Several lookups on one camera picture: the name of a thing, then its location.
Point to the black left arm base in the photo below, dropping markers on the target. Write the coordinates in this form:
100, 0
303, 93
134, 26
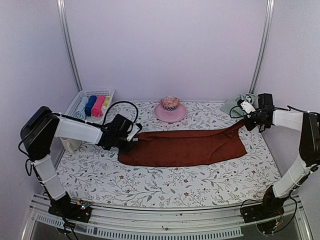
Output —
64, 208

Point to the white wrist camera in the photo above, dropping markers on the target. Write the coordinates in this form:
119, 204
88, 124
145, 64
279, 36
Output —
245, 106
131, 136

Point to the patterned small bowl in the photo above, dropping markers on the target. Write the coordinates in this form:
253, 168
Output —
169, 103

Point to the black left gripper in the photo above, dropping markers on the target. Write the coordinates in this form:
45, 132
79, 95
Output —
126, 149

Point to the light blue rolled towel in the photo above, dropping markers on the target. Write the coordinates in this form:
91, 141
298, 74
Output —
80, 110

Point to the green panda towel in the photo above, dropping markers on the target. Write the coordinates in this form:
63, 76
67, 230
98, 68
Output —
231, 108

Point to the dark blue rolled towel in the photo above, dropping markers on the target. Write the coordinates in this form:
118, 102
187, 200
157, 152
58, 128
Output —
89, 105

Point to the aluminium frame post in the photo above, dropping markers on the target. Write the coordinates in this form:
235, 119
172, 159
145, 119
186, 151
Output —
62, 13
263, 45

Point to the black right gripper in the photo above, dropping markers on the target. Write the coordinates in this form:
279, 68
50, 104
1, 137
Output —
250, 126

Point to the right aluminium frame post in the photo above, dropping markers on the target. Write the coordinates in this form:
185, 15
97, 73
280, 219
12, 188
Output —
263, 45

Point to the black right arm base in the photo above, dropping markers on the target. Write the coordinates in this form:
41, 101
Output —
270, 206

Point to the left aluminium frame post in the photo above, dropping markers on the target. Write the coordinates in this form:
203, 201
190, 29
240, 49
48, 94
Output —
62, 13

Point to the white plastic basket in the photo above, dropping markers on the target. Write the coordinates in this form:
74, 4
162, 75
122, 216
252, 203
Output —
97, 92

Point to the yellow green rolled towel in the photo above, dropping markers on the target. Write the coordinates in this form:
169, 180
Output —
105, 103

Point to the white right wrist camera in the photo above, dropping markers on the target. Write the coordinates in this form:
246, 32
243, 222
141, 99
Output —
245, 106

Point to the pink plate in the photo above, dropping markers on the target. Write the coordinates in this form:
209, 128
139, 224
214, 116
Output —
170, 116

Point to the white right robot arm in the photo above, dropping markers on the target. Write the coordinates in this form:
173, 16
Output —
306, 126

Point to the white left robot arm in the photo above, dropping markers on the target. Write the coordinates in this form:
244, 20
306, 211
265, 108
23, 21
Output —
38, 134

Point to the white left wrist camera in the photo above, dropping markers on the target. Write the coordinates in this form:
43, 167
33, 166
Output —
131, 136

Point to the white cup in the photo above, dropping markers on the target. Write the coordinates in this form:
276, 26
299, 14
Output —
70, 145

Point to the aluminium front rail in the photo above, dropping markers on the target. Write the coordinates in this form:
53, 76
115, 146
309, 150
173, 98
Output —
113, 222

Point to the pink rolled towel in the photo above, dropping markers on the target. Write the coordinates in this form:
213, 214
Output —
96, 110

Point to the dark red towel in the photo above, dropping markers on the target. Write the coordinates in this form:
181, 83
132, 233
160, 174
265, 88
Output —
185, 148

